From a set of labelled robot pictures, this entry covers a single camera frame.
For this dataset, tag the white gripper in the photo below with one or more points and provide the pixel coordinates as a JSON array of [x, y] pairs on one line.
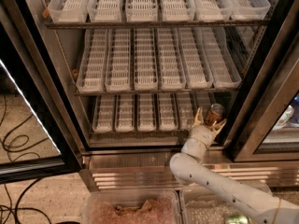
[[203, 134]]

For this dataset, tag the orange soda can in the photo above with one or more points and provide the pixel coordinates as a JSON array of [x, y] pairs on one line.
[[215, 114]]

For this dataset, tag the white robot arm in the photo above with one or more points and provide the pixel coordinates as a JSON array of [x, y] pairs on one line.
[[187, 168]]

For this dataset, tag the shelf tray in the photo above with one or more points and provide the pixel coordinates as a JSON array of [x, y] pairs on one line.
[[186, 110], [171, 71], [204, 100], [145, 60], [124, 121], [105, 10], [177, 10], [103, 114], [93, 62], [141, 10], [249, 9], [197, 71], [66, 11], [213, 10], [219, 58], [118, 60], [145, 113], [168, 120]]

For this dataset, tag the green can in bin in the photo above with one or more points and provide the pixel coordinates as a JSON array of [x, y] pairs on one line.
[[237, 219]]

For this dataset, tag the steel fridge base grille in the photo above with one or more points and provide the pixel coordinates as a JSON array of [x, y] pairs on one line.
[[149, 169]]

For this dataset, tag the bottom metal shelf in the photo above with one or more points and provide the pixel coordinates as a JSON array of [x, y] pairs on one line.
[[135, 134]]

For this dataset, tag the metal shelf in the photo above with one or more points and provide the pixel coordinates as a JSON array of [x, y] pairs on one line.
[[97, 93], [135, 134], [151, 24]]

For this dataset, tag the middle metal shelf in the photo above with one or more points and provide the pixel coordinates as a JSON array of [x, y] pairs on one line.
[[97, 93]]

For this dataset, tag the top metal shelf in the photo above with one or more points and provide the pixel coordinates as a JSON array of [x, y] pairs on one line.
[[151, 24]]

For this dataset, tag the open glass fridge door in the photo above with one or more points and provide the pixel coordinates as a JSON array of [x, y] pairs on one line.
[[32, 145]]

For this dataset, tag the white bottle behind door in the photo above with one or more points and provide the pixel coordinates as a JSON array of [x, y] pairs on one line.
[[290, 117]]

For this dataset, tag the right clear plastic bin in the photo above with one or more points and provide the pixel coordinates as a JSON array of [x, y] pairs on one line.
[[200, 206]]

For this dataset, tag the clear plastic bin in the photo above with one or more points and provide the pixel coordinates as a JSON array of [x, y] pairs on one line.
[[200, 206], [99, 208]]

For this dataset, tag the left clear plastic bin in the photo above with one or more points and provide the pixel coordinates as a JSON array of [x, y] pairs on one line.
[[99, 208]]

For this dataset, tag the brown crumpled paper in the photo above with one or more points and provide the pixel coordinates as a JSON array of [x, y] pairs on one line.
[[135, 210]]

